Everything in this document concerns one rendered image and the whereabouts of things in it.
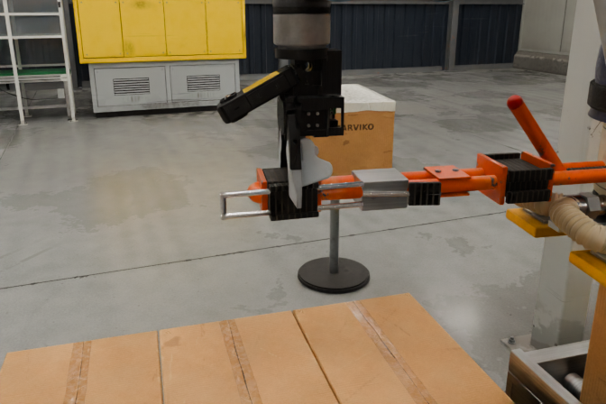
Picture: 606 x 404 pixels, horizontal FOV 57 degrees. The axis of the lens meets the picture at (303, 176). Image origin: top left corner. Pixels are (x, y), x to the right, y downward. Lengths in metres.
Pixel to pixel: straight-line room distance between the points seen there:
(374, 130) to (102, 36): 5.65
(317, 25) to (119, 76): 7.25
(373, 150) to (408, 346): 1.23
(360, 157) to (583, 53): 1.01
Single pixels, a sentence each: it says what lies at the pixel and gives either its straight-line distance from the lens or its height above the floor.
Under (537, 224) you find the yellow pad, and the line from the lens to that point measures 1.06.
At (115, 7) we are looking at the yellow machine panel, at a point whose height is 1.41.
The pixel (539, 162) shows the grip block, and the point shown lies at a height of 1.21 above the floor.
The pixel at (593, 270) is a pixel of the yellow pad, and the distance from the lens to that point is 0.93.
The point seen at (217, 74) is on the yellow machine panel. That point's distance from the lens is 8.10.
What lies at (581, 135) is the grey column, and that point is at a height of 0.98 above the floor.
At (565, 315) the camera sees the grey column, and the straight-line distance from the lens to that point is 2.56.
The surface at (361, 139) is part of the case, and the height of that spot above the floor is 0.85.
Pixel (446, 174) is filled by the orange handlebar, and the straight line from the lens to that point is 0.85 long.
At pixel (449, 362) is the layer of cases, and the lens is 1.60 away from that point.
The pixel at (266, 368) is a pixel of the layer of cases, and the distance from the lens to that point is 1.53.
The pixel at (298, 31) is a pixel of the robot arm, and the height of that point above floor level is 1.41.
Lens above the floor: 1.44
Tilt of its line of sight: 17 degrees down
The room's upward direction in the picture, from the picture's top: straight up
